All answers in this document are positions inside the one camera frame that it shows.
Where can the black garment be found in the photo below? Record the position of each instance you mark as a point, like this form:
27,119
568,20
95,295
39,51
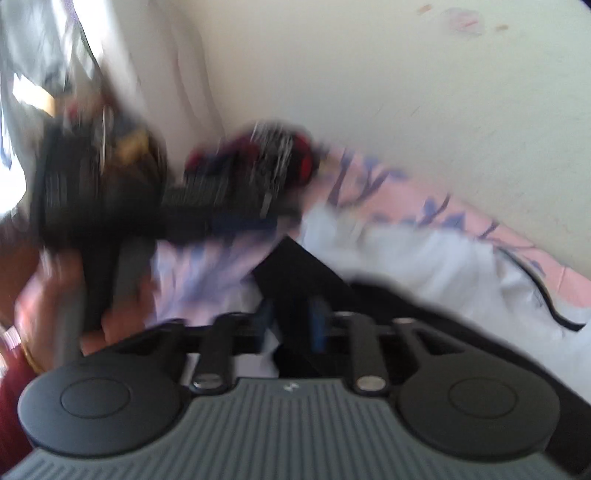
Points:
300,277

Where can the pink floral bedsheet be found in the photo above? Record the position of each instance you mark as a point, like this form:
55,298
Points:
415,203

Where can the person's dark red clothing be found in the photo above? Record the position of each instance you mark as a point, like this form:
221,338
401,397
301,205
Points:
14,415

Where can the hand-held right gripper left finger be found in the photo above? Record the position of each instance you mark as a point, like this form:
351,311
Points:
264,325

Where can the white garment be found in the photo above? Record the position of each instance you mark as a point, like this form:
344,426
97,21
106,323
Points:
415,277

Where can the dark brown cloth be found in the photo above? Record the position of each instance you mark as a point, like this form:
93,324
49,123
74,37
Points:
134,143

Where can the red black patterned cloth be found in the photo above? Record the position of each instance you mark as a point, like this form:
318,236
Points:
281,147

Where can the person's left hand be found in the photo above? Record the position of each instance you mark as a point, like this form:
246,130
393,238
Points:
41,300

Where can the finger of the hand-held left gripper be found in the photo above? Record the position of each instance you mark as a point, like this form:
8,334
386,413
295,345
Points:
203,194
221,226

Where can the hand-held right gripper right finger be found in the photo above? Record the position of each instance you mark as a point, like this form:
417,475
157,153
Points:
317,327

